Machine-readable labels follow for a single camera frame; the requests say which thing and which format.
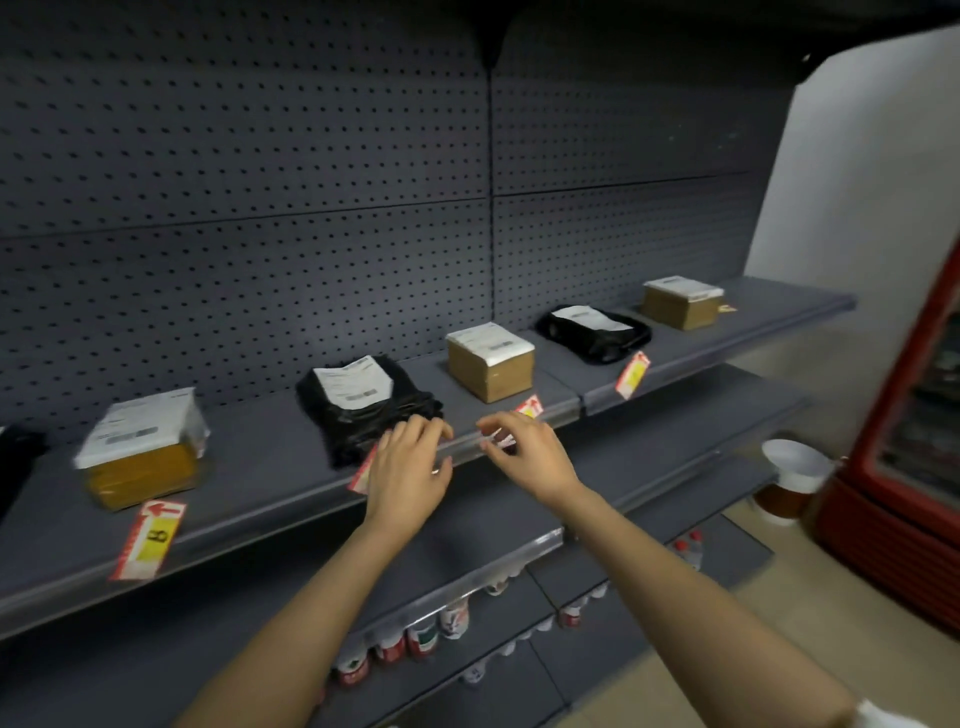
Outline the white and brown bucket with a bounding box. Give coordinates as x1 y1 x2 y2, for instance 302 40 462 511
750 438 838 527

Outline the red display fridge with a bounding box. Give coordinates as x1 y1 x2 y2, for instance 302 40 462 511
813 238 960 639

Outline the black plastic parcel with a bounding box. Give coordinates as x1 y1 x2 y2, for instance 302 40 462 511
0 426 48 519

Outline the red and yellow shelf tag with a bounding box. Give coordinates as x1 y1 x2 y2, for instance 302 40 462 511
498 394 544 450
615 351 651 402
109 499 187 583
347 444 379 496

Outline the row of red-label bottles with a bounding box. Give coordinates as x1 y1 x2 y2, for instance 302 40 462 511
330 573 610 690

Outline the black plastic mailer bag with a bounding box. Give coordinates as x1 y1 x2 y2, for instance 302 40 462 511
535 304 653 366
295 354 444 470

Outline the person's right hand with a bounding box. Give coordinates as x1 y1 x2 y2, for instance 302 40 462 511
476 411 585 516

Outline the person's left forearm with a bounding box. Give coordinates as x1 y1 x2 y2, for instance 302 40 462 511
176 521 421 728

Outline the white sleeve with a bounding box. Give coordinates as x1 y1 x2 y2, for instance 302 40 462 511
853 699 933 728

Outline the grey pegboard shelving unit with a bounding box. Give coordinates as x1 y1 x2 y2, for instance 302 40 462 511
0 0 858 728

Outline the person's left hand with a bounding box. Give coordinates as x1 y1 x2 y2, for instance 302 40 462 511
365 414 455 541

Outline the person's right forearm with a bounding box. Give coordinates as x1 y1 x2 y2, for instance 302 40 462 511
555 483 864 728

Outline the clear shelf edge strip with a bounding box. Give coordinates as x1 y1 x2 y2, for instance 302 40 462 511
351 527 565 646
0 403 583 640

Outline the taped cardboard parcel, large label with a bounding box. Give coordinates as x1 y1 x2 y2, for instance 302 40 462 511
72 387 212 513

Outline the cardboard box with white label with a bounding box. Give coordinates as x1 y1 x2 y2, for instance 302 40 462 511
445 321 537 405
641 275 726 333

